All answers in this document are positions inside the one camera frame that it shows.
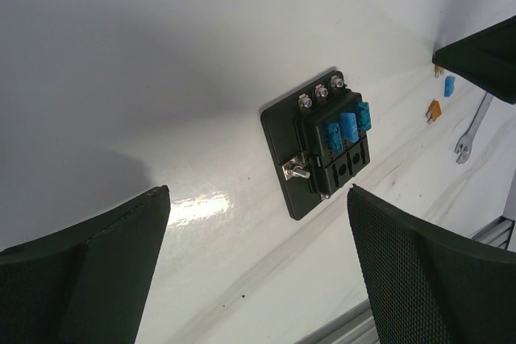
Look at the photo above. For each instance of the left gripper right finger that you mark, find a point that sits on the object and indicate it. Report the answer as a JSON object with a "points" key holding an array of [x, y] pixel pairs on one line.
{"points": [[435, 279]]}

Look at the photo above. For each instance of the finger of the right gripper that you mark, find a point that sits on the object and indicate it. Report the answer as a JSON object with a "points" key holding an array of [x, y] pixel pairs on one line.
{"points": [[486, 59]]}

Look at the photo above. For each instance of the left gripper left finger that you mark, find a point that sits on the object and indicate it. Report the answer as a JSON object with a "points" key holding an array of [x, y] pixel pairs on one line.
{"points": [[87, 283]]}

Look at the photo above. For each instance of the orange fuse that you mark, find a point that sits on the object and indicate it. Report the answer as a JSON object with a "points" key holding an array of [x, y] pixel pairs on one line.
{"points": [[433, 112], [438, 71]]}

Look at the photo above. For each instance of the blue fuse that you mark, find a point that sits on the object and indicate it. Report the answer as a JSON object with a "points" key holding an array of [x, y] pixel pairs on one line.
{"points": [[333, 137], [363, 117], [349, 127], [449, 86]]}

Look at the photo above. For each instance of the black fuse box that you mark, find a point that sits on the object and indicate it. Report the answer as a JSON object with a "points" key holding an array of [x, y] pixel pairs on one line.
{"points": [[308, 172]]}

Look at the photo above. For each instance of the blue fuse on table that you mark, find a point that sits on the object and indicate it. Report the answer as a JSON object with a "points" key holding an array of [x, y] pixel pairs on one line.
{"points": [[449, 86]]}

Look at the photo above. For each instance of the silver wrench right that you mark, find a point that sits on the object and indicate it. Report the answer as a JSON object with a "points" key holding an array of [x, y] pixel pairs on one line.
{"points": [[464, 145]]}

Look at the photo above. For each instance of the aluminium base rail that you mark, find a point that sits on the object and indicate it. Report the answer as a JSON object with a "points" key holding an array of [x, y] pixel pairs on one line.
{"points": [[403, 320]]}

